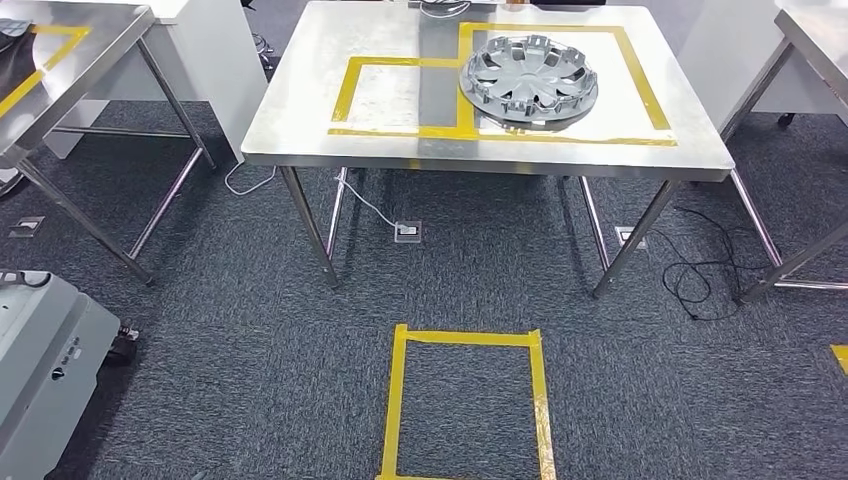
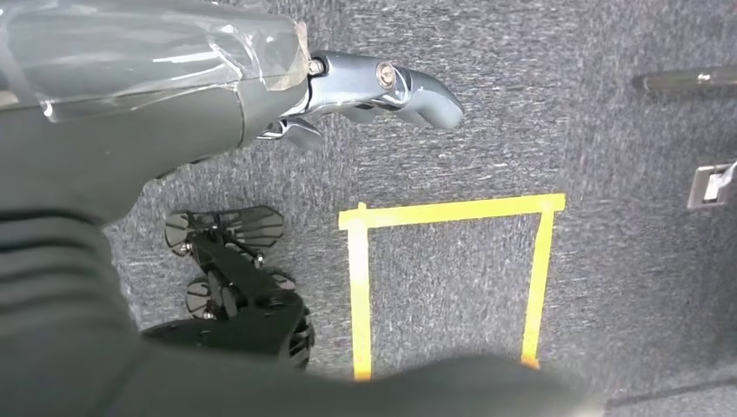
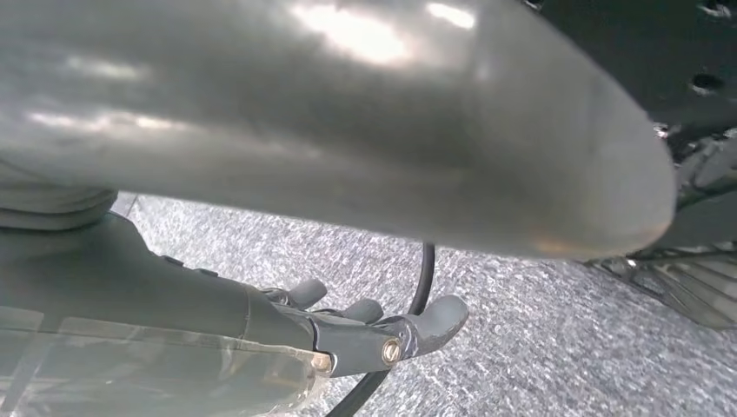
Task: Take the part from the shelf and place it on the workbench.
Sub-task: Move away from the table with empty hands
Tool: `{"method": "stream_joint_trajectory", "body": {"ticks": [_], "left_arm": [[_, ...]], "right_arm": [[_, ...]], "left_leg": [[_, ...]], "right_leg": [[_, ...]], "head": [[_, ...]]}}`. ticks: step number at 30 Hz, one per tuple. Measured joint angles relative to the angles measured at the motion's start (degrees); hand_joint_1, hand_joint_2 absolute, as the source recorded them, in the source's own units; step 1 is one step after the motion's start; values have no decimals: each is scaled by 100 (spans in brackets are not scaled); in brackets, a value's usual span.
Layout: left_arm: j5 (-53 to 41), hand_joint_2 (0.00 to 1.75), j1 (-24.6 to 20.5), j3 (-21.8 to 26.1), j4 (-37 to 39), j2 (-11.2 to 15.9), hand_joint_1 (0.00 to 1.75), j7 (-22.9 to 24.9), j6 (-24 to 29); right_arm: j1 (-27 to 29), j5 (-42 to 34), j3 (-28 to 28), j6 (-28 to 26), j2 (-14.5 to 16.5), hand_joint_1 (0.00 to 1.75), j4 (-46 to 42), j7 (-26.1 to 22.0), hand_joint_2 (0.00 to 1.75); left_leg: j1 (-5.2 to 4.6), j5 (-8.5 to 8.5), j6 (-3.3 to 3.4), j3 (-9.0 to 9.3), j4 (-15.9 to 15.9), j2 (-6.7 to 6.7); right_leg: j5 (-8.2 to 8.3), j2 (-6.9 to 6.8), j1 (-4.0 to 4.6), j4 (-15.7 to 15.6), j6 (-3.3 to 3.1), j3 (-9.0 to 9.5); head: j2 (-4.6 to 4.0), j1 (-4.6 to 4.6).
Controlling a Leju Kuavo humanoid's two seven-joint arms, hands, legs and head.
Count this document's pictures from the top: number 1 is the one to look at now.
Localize silver plastic wheel cover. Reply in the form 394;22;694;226
458;34;600;125

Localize steel workbench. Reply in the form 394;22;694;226
240;0;737;299
718;0;848;305

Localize white side table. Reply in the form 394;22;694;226
42;0;270;164

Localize grey machine housing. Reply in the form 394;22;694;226
0;270;140;480

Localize yellow tape outline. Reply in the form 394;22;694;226
0;25;93;121

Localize white floor cable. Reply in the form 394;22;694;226
223;162;400;231

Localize black and white cables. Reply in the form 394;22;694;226
420;0;473;19

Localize black floor cable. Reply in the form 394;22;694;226
652;206;775;323

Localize steel table frame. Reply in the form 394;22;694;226
0;0;219;286

